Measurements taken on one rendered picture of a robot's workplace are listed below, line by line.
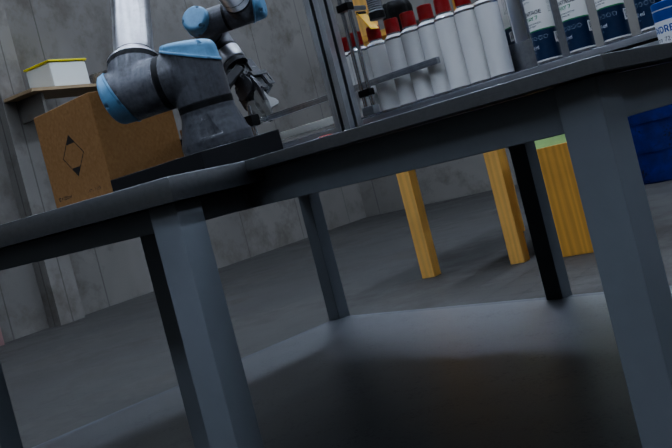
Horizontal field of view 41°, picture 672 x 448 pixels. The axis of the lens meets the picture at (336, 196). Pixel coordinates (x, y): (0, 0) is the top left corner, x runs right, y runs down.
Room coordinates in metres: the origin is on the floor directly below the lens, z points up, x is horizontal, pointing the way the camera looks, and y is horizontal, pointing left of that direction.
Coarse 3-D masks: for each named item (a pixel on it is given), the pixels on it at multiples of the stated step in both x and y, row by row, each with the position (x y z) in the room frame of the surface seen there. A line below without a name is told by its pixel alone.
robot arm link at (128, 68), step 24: (120, 0) 1.97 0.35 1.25; (144, 0) 1.99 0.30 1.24; (120, 24) 1.94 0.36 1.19; (144, 24) 1.95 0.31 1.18; (120, 48) 1.90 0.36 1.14; (144, 48) 1.90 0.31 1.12; (120, 72) 1.87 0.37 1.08; (144, 72) 1.85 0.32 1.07; (120, 96) 1.86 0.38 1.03; (144, 96) 1.85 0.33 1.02; (120, 120) 1.89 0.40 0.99
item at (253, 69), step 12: (228, 60) 2.47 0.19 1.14; (240, 60) 2.48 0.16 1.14; (252, 60) 2.52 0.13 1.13; (228, 72) 2.50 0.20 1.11; (252, 72) 2.46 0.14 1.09; (264, 72) 2.48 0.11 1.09; (240, 84) 2.46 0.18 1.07; (264, 84) 2.47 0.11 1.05; (240, 96) 2.46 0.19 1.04; (252, 96) 2.46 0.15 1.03
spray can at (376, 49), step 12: (372, 36) 2.11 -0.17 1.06; (372, 48) 2.11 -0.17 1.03; (384, 48) 2.11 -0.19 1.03; (372, 60) 2.11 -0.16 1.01; (384, 60) 2.10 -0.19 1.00; (384, 72) 2.10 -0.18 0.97; (384, 84) 2.10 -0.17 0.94; (384, 96) 2.11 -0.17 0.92; (396, 96) 2.11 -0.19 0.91; (384, 108) 2.11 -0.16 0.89; (396, 108) 2.10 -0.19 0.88
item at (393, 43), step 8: (384, 24) 2.08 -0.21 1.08; (392, 24) 2.07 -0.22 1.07; (392, 32) 2.07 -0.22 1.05; (384, 40) 2.08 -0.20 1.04; (392, 40) 2.06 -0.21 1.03; (400, 40) 2.06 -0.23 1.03; (392, 48) 2.06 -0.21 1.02; (400, 48) 2.06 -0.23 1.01; (392, 56) 2.07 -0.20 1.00; (400, 56) 2.06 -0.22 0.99; (392, 64) 2.07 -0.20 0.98; (400, 64) 2.06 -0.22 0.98; (400, 80) 2.06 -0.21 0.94; (408, 80) 2.06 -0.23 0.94; (400, 88) 2.07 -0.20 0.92; (408, 88) 2.06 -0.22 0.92; (400, 96) 2.07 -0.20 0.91; (408, 96) 2.06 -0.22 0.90; (400, 104) 2.08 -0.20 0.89; (408, 104) 2.06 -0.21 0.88
